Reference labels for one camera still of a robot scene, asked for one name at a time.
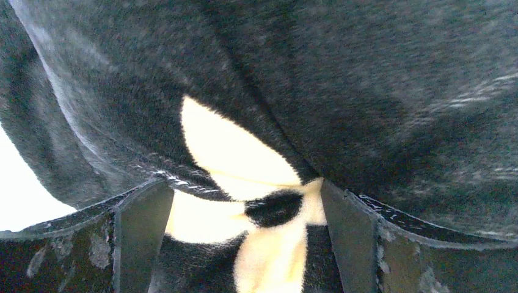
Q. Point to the black pillowcase with beige flowers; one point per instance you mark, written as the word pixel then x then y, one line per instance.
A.
pixel 245 108

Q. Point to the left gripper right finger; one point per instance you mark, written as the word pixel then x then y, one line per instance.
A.
pixel 379 248

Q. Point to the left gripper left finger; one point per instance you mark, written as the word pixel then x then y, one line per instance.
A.
pixel 111 246

